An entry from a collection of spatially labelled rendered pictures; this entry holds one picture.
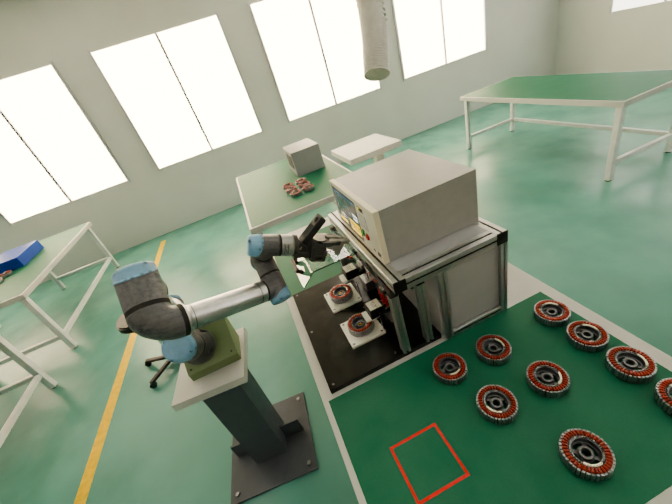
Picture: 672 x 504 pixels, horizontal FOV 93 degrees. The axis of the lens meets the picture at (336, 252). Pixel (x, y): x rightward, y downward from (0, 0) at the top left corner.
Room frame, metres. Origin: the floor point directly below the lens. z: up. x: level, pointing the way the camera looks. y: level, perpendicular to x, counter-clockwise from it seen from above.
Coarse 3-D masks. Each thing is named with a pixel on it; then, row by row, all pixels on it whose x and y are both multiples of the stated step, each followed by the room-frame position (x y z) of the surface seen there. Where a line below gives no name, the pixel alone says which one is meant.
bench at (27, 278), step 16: (48, 240) 4.33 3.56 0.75; (64, 240) 4.06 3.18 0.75; (96, 240) 4.52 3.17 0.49; (48, 256) 3.61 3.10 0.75; (112, 256) 4.56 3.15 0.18; (16, 272) 3.42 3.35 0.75; (32, 272) 3.24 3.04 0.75; (48, 272) 3.21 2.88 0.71; (0, 288) 3.09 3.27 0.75; (16, 288) 2.93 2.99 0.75; (32, 288) 2.88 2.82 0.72; (64, 288) 4.38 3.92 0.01; (0, 304) 2.71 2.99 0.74; (32, 304) 2.78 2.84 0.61; (80, 304) 3.31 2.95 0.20; (48, 320) 2.77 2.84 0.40; (64, 336) 2.77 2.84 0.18
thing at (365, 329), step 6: (354, 318) 1.01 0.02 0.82; (360, 318) 1.01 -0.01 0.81; (348, 324) 0.99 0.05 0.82; (354, 324) 1.00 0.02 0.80; (366, 324) 0.95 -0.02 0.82; (372, 324) 0.95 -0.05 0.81; (354, 330) 0.94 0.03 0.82; (360, 330) 0.93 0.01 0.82; (366, 330) 0.93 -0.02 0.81; (372, 330) 0.94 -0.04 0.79; (360, 336) 0.93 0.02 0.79
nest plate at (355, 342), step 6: (342, 324) 1.03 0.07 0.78; (378, 324) 0.97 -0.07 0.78; (348, 330) 0.99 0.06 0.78; (378, 330) 0.93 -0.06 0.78; (384, 330) 0.92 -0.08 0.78; (348, 336) 0.96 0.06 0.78; (354, 336) 0.95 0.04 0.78; (366, 336) 0.92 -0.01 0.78; (372, 336) 0.91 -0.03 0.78; (378, 336) 0.91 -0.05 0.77; (354, 342) 0.91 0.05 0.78; (360, 342) 0.90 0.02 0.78; (366, 342) 0.90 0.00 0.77; (354, 348) 0.89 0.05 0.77
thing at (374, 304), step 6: (372, 300) 1.02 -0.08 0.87; (378, 300) 1.01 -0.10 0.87; (366, 306) 1.00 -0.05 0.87; (372, 306) 0.98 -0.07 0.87; (378, 306) 0.97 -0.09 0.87; (384, 306) 0.99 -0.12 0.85; (366, 312) 1.00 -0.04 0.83; (372, 312) 0.96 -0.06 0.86; (378, 312) 0.96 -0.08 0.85; (384, 312) 0.96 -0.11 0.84; (366, 318) 0.97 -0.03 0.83; (372, 318) 0.95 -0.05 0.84
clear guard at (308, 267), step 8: (336, 232) 1.33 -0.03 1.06; (344, 248) 1.17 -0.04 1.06; (352, 248) 1.15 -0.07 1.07; (328, 256) 1.15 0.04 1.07; (336, 256) 1.13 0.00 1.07; (344, 256) 1.11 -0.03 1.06; (304, 264) 1.17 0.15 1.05; (312, 264) 1.13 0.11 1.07; (320, 264) 1.11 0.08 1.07; (328, 264) 1.09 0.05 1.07; (304, 272) 1.13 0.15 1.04; (312, 272) 1.08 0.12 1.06; (304, 280) 1.09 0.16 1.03; (304, 288) 1.07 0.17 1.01
